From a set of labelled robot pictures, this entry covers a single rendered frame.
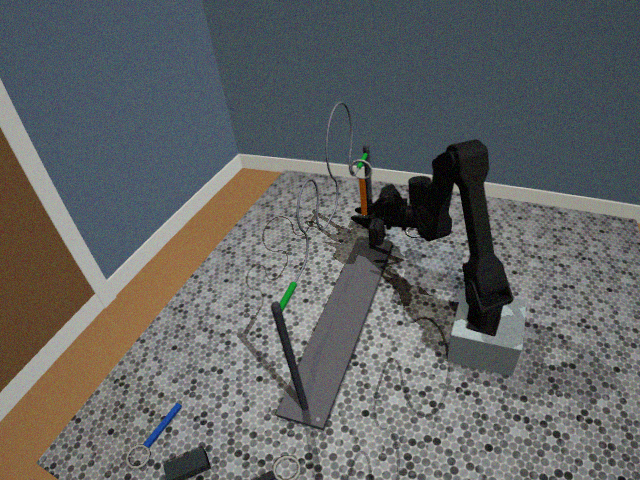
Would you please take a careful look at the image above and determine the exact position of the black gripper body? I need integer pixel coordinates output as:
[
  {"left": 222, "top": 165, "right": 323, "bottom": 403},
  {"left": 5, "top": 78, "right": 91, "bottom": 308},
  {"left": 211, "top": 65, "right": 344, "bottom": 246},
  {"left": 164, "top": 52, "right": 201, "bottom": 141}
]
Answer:
[{"left": 369, "top": 201, "right": 411, "bottom": 246}]

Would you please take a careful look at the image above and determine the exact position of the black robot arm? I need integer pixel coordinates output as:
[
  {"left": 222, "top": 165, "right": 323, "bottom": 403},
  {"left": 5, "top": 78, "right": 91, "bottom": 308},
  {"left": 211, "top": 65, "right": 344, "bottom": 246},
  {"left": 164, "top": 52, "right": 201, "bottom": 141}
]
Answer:
[{"left": 379, "top": 140, "right": 513, "bottom": 336}]

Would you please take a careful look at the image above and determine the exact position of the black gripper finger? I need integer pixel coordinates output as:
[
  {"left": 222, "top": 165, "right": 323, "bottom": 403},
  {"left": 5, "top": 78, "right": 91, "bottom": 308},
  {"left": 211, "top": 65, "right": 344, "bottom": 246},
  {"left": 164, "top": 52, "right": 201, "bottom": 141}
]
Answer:
[
  {"left": 351, "top": 211, "right": 376, "bottom": 230},
  {"left": 355, "top": 197, "right": 381, "bottom": 218}
]

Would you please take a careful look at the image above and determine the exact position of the orange handle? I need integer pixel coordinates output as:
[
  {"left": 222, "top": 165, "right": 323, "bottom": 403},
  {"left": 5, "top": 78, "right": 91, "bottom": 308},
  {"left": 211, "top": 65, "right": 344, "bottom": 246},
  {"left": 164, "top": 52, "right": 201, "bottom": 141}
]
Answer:
[{"left": 351, "top": 159, "right": 372, "bottom": 215}]

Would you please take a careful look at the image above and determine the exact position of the dark grey ring with blue handle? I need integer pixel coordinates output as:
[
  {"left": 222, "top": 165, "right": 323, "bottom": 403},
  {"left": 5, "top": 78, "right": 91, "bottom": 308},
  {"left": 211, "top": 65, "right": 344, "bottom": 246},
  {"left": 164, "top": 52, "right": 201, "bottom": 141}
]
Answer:
[{"left": 125, "top": 403, "right": 182, "bottom": 469}]

